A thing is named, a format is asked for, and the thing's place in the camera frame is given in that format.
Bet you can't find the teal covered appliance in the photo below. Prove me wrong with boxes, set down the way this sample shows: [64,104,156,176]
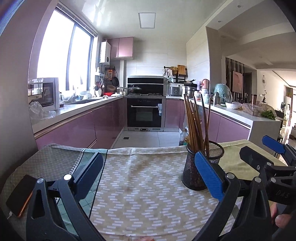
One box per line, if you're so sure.
[214,83,233,103]

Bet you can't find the built-in black oven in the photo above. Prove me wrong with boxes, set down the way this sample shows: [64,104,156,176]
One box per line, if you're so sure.
[125,95,166,132]

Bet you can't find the white bowl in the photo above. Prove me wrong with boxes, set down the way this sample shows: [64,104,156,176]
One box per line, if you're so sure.
[225,102,241,109]

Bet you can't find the yellow green cloth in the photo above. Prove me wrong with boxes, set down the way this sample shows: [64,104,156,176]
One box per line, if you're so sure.
[218,138,287,181]

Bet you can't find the dark liquid bottle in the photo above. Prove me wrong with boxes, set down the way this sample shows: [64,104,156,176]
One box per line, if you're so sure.
[179,128,189,146]

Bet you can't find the silver rice cooker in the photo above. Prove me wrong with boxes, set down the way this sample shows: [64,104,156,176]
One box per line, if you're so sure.
[167,86,183,96]

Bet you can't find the steel pot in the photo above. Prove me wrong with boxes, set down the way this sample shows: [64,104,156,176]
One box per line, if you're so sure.
[184,82,197,98]

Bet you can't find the white microwave oven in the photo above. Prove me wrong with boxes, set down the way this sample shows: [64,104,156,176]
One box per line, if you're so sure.
[28,77,60,111]

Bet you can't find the black range hood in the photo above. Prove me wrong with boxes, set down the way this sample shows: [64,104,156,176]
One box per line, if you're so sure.
[127,76,164,96]

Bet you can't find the black mesh utensil holder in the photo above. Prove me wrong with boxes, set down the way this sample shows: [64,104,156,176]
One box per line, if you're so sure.
[181,141,224,191]

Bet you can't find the beige patterned tablecloth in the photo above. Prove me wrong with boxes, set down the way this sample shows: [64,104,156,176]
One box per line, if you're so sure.
[1,144,218,240]

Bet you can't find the pink upper cabinet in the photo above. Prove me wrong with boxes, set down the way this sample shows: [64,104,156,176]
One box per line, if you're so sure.
[107,37,134,59]

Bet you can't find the white water heater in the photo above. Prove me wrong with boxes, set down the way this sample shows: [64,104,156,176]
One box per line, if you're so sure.
[99,41,111,65]

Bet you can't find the black smartphone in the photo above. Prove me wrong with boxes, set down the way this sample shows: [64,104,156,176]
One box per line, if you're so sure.
[6,175,37,218]

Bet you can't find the person's right hand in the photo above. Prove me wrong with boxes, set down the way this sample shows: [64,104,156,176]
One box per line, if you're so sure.
[270,202,295,229]

